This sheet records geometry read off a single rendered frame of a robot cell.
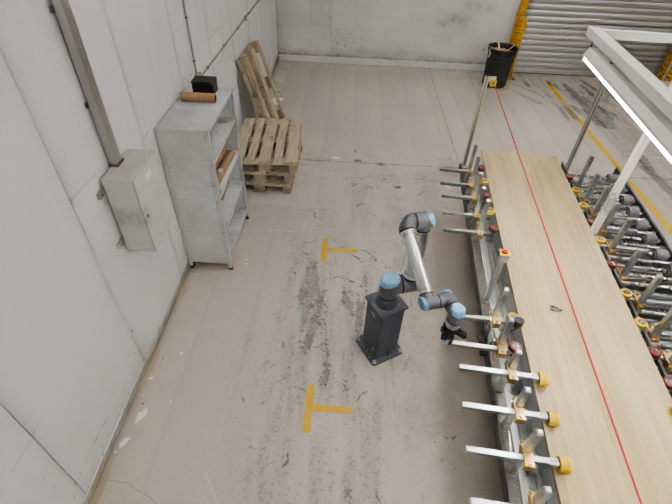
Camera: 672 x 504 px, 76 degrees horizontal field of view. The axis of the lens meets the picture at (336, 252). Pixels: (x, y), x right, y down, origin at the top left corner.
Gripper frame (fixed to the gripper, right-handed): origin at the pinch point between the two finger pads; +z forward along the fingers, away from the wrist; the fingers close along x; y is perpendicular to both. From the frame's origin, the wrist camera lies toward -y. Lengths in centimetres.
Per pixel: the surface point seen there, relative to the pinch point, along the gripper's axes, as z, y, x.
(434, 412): 82, -9, 4
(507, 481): 11, -32, 77
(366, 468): 84, 40, 55
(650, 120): -155, -56, -25
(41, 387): -14, 225, 83
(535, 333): -9, -57, -13
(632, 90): -157, -58, -56
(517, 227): -9, -63, -129
